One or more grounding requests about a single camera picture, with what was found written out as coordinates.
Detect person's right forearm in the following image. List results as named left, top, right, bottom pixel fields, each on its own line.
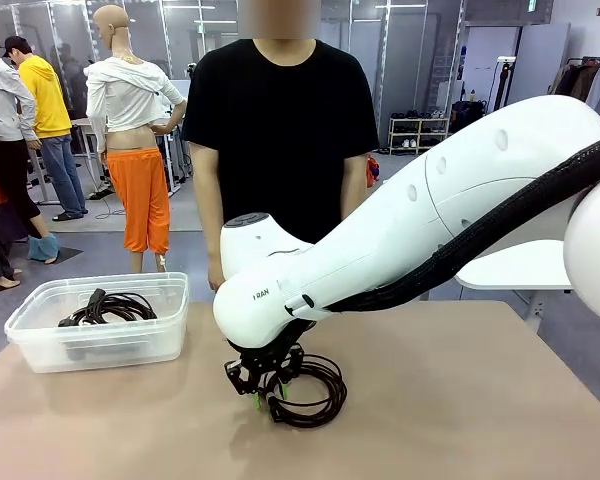
left=197, top=192, right=227, bottom=266

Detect person in yellow hoodie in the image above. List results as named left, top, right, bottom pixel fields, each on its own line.
left=2, top=34, right=89, bottom=222

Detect person in black t-shirt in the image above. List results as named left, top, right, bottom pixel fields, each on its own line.
left=182, top=0, right=381, bottom=274

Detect black pole with white camera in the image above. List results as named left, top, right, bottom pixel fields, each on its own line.
left=494, top=55, right=517, bottom=109

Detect black right arm cable sleeve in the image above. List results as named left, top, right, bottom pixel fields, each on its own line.
left=279, top=130, right=600, bottom=351

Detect black bags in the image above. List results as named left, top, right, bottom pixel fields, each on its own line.
left=452, top=99, right=489, bottom=134

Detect orange mannequin trousers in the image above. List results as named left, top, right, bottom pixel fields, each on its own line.
left=105, top=147, right=172, bottom=255

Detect white table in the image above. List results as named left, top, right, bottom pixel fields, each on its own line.
left=454, top=238, right=574, bottom=321

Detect grey partition panel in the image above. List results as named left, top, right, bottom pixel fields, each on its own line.
left=494, top=22, right=571, bottom=109

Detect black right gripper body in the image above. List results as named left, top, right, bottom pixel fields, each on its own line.
left=239, top=349, right=294, bottom=386

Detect black power cable with plug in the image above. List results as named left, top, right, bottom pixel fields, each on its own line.
left=58, top=287, right=160, bottom=329

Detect person's right hand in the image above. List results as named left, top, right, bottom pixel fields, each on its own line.
left=207, top=259, right=226, bottom=291

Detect white mannequin top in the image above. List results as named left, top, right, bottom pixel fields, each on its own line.
left=84, top=55, right=187, bottom=154

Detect clear plastic storage box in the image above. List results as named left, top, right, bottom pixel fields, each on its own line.
left=3, top=272, right=190, bottom=375

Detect long black cable grey tie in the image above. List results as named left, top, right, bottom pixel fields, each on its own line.
left=262, top=352, right=349, bottom=430

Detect wooden shoe rack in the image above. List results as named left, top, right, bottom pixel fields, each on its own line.
left=388, top=115, right=451, bottom=156

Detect beige bald mannequin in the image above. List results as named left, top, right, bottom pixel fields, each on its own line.
left=84, top=4, right=187, bottom=274

